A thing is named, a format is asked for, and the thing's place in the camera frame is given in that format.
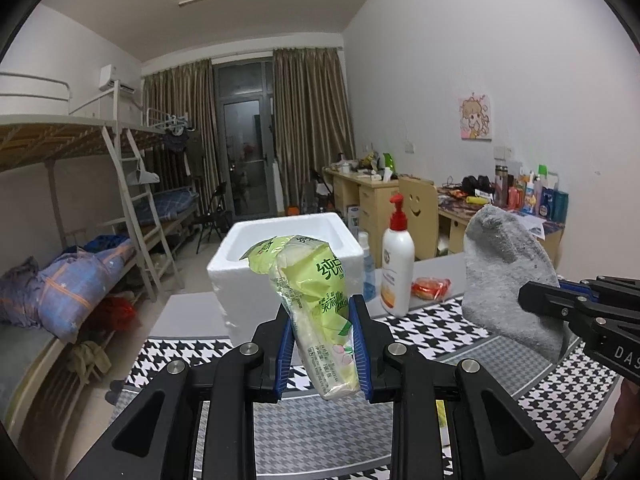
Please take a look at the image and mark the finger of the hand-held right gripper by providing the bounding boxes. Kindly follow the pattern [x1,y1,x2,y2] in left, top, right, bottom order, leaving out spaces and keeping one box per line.
[518,281,640,328]
[560,275,640,301]

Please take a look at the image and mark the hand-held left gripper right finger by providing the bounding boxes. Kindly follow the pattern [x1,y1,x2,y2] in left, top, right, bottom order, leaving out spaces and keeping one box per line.
[348,294,581,480]

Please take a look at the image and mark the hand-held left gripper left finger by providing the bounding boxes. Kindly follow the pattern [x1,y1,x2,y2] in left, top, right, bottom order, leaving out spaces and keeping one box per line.
[67,305,301,480]

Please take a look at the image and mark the grey sock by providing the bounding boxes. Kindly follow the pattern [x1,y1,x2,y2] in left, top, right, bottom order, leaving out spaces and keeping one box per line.
[461,204,565,363]

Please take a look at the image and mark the green tissue packet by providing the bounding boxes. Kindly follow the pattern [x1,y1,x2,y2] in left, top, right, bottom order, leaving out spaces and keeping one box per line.
[239,234,362,401]

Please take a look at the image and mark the white foam box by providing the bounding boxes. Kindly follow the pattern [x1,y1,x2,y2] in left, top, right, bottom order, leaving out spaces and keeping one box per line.
[206,211,364,341]

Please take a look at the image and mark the person's right forearm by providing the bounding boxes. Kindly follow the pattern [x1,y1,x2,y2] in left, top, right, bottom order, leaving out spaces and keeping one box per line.
[611,377,640,466]

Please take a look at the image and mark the clear spray bottle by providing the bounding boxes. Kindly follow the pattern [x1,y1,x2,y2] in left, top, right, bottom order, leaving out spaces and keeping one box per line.
[356,231,377,303]

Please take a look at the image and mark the white papers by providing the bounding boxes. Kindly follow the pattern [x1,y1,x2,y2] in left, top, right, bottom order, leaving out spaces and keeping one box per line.
[515,212,548,238]

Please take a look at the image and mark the houndstooth table mat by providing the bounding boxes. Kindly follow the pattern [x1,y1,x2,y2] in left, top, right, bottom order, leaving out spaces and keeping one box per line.
[107,295,626,480]

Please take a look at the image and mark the white lotion pump bottle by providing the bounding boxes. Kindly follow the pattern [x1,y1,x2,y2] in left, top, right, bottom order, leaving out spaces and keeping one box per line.
[380,193,416,317]

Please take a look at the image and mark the red snack packet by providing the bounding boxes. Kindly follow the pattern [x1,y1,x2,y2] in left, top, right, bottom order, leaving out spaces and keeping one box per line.
[411,276,452,302]

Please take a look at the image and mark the row of toiletry bottles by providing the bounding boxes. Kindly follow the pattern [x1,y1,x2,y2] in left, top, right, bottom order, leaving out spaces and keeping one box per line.
[494,162,570,222]

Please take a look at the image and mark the wooden desk with printed cover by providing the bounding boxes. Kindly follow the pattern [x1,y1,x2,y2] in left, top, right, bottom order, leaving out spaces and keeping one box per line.
[437,195,566,266]

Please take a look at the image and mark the black headphones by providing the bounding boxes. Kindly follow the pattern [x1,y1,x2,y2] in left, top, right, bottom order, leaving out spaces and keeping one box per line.
[461,175,496,196]

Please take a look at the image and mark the wooden smiley chair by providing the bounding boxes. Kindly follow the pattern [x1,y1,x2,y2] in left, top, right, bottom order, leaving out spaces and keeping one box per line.
[397,175,440,261]

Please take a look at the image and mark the plain wooden desk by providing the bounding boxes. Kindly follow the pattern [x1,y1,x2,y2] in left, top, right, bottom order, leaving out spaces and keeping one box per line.
[324,167,401,233]

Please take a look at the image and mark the black folding chair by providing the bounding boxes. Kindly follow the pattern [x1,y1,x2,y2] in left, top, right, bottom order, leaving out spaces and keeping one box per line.
[195,181,236,255]

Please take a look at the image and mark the red bag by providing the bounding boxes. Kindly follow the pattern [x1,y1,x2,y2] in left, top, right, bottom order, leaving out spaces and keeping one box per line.
[102,296,138,331]

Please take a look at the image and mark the blue checked mattress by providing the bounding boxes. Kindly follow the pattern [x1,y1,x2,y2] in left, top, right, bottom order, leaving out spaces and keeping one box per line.
[135,187,198,227]

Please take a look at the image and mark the yellowish crumpled cloth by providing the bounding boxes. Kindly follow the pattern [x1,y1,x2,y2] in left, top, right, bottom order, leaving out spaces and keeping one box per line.
[67,340,112,386]

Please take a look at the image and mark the blue plaid quilt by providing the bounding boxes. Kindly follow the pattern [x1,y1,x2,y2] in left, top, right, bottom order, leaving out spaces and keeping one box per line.
[0,237,138,343]

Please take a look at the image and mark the white bed ladder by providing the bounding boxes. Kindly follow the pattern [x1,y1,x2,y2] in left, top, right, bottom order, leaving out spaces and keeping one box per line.
[101,125,177,301]

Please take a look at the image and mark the blue crumpled cloth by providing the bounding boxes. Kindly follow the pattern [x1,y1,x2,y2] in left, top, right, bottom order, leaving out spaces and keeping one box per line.
[82,234,128,253]

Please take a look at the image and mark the brown curtain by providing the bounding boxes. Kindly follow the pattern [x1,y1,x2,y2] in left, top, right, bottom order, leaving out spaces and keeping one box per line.
[141,58,223,226]
[272,46,357,216]

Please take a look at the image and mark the glass balcony door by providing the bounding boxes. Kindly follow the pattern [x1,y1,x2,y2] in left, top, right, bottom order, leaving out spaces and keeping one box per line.
[212,60,278,221]

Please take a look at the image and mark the white hanging pouch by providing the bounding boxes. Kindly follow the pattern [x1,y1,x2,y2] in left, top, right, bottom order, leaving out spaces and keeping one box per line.
[122,165,161,186]

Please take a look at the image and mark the dark hanging clothes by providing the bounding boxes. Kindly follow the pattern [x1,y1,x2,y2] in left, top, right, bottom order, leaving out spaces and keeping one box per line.
[161,125,201,181]

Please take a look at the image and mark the metal bunk bed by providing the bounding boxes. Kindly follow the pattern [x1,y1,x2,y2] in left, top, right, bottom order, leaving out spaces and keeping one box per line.
[0,71,166,441]
[117,80,201,241]

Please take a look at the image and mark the white air conditioner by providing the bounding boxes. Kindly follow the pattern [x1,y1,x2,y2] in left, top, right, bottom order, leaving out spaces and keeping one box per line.
[98,64,136,93]

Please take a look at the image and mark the cartoon wall poster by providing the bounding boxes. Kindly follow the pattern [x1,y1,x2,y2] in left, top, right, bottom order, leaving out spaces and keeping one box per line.
[457,91,493,141]

